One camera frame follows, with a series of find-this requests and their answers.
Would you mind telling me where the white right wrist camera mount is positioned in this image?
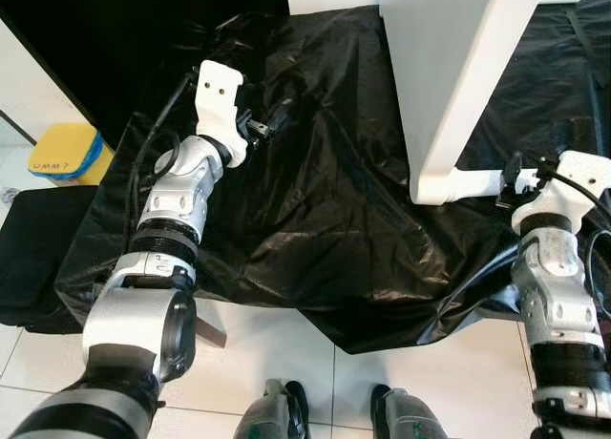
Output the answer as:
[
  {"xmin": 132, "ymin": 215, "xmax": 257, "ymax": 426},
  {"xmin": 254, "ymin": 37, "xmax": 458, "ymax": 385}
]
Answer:
[{"xmin": 511, "ymin": 151, "xmax": 611, "ymax": 238}]

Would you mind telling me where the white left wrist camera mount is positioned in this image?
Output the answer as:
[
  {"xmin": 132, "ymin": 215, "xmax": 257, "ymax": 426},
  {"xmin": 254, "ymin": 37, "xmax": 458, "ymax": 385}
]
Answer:
[{"xmin": 194, "ymin": 60, "xmax": 251, "ymax": 168}]

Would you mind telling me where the white plastic table leg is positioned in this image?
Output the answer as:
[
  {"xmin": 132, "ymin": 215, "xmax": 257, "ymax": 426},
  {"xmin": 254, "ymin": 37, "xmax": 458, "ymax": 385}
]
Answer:
[{"xmin": 456, "ymin": 167, "xmax": 509, "ymax": 199}]

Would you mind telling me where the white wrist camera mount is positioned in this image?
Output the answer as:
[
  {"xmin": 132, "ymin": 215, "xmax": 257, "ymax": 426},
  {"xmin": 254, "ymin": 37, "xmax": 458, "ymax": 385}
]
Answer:
[
  {"xmin": 194, "ymin": 60, "xmax": 251, "ymax": 168},
  {"xmin": 511, "ymin": 151, "xmax": 611, "ymax": 238}
]

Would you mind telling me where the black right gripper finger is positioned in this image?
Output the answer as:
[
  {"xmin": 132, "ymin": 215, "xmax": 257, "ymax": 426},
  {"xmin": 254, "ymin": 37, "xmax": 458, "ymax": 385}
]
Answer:
[{"xmin": 500, "ymin": 153, "xmax": 524, "ymax": 207}]

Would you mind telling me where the yellow and blue box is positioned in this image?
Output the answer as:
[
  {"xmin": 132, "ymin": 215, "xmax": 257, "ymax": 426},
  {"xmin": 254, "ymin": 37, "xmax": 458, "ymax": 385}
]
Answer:
[{"xmin": 27, "ymin": 122, "xmax": 116, "ymax": 187}]

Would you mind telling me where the grey robot right leg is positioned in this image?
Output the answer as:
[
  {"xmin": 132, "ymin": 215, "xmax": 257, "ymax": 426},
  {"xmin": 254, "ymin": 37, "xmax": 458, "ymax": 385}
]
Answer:
[{"xmin": 370, "ymin": 387, "xmax": 450, "ymax": 439}]

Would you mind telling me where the black plastic table cover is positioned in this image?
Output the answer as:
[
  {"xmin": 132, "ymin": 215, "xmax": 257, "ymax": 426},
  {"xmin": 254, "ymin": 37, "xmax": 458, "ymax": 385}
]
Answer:
[{"xmin": 53, "ymin": 0, "xmax": 611, "ymax": 354}]

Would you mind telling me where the black equipment bag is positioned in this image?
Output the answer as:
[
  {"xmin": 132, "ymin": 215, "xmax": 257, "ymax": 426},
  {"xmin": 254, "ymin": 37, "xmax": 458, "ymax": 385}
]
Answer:
[{"xmin": 0, "ymin": 186, "xmax": 96, "ymax": 327}]

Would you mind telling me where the grey robot leg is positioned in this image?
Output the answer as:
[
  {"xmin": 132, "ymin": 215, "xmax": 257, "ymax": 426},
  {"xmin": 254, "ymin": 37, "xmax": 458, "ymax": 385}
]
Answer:
[
  {"xmin": 370, "ymin": 387, "xmax": 450, "ymax": 439},
  {"xmin": 234, "ymin": 380, "xmax": 311, "ymax": 439}
]

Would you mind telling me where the grey robot left leg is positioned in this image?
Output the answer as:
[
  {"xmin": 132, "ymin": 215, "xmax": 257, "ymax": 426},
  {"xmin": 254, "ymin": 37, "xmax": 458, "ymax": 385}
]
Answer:
[{"xmin": 234, "ymin": 380, "xmax": 311, "ymax": 439}]

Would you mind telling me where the brown wooden table beam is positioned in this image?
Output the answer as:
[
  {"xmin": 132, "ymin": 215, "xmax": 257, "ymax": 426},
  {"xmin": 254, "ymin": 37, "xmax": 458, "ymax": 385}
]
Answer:
[{"xmin": 196, "ymin": 315, "xmax": 228, "ymax": 349}]

